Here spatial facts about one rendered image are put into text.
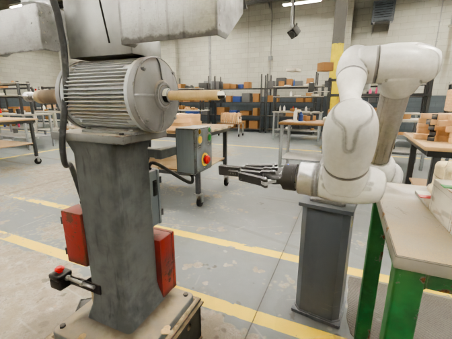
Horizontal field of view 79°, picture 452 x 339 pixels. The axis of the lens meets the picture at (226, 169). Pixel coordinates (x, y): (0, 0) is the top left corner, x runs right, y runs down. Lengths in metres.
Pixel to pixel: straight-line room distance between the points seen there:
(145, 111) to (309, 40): 11.37
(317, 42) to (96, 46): 11.26
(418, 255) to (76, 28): 1.17
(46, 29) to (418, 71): 1.25
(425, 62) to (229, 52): 12.02
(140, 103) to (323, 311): 1.48
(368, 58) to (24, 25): 1.18
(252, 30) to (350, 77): 11.77
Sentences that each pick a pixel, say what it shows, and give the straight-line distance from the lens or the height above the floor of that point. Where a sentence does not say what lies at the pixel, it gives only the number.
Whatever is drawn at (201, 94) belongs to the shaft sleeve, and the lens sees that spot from 0.89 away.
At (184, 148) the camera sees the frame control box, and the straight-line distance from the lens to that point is 1.19.
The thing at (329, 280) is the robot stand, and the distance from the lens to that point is 1.71.
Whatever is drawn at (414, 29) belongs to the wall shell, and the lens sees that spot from 12.16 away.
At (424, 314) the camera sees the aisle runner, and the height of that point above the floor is 0.01.
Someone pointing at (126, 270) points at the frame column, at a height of 0.58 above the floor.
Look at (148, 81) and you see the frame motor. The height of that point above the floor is 1.29.
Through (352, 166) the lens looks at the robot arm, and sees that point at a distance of 0.64.
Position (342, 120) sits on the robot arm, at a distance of 0.59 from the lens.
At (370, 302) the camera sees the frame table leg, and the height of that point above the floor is 0.44.
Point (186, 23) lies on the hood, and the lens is 0.77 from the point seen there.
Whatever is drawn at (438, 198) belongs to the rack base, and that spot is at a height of 0.98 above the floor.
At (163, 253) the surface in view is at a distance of 1.35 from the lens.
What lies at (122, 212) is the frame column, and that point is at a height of 0.83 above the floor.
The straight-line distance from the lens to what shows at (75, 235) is 1.32.
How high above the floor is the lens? 1.23
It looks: 14 degrees down
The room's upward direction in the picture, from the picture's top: straight up
